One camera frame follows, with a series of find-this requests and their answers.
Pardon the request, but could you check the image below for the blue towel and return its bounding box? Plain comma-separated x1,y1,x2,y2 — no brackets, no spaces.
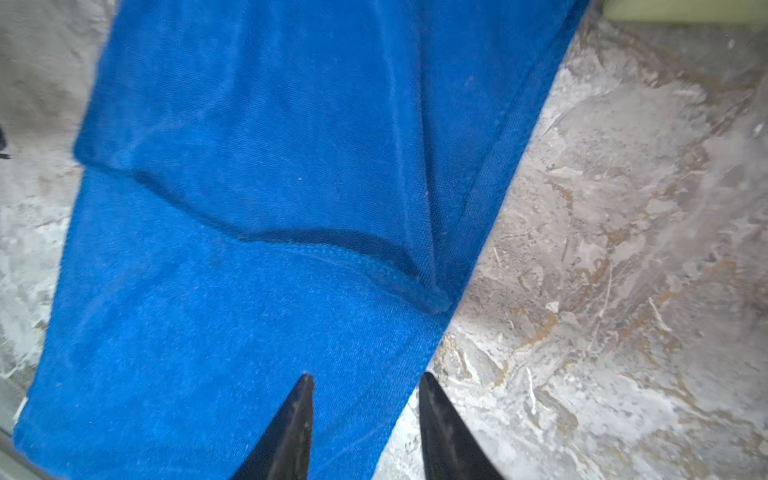
13,1,587,479

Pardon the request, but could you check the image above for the yellow-green plastic basket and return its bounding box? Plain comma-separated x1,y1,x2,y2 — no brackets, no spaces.
602,0,767,26

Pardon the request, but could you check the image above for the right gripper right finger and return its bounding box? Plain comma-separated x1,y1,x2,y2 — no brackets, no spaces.
418,372,504,480

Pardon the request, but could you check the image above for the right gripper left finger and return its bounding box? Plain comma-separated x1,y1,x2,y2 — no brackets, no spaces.
231,373,314,480

